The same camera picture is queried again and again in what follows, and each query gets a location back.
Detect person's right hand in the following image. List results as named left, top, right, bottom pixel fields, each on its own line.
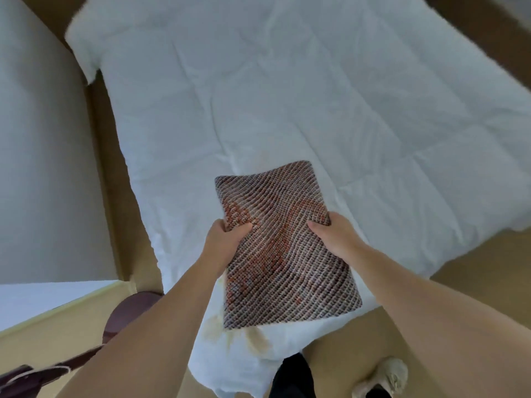
left=306, top=212, right=370, bottom=270

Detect person's left hand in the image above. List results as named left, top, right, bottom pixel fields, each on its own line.
left=200, top=219, right=254, bottom=280

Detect patterned woven blanket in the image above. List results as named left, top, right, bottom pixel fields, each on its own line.
left=203, top=160, right=363, bottom=353

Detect person's right forearm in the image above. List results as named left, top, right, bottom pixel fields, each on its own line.
left=352, top=240, right=531, bottom=398

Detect person's left forearm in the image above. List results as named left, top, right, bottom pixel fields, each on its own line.
left=56, top=252, right=225, bottom=398

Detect person's beige right shoe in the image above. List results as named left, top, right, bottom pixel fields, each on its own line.
left=351, top=357, right=409, bottom=398

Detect person's black trousers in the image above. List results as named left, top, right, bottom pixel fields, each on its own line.
left=269, top=353, right=389, bottom=398

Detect dark standing fan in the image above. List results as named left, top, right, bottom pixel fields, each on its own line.
left=0, top=292, right=165, bottom=398

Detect near bed white duvet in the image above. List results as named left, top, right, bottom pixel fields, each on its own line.
left=64, top=0, right=531, bottom=398

